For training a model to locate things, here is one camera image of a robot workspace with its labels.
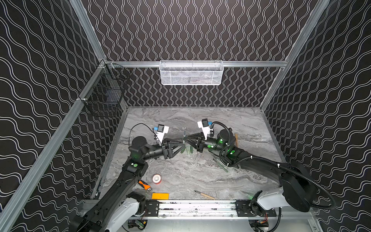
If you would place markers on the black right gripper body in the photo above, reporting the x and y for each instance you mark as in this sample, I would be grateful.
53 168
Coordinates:
199 143

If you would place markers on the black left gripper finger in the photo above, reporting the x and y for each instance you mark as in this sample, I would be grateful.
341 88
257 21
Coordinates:
176 143
177 150

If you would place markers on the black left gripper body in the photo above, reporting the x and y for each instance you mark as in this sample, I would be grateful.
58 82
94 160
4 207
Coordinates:
165 150

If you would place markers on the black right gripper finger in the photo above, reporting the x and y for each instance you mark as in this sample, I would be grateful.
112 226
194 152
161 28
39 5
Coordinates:
194 143
194 136

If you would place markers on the tan pen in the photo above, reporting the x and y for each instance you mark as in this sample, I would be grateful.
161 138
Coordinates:
236 139

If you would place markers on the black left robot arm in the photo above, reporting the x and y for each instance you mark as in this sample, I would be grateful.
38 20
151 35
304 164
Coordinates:
132 171

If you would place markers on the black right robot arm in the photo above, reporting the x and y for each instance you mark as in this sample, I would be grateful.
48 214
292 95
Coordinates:
297 188

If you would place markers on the light green pen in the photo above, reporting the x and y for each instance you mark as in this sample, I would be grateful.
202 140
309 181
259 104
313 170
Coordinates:
222 166

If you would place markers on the red white tape roll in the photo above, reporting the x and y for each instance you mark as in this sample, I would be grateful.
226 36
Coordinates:
157 179

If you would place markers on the orange utility knife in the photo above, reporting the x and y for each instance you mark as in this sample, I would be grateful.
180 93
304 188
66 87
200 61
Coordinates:
144 185

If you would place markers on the yellow card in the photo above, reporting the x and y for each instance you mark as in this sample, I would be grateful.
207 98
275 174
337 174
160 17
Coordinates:
160 196

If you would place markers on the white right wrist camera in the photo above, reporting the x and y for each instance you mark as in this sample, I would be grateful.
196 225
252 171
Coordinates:
205 125

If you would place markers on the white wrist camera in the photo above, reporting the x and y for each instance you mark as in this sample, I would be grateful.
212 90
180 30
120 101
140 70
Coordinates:
160 132
205 125

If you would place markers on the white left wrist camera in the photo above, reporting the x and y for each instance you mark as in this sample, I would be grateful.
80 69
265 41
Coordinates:
160 132

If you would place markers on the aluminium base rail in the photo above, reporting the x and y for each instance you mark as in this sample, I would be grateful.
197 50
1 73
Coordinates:
181 209

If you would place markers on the white wire mesh basket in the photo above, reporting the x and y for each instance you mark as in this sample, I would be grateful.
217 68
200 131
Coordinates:
191 73

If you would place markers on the black wire mesh basket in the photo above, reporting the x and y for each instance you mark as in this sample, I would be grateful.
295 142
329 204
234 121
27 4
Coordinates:
106 97

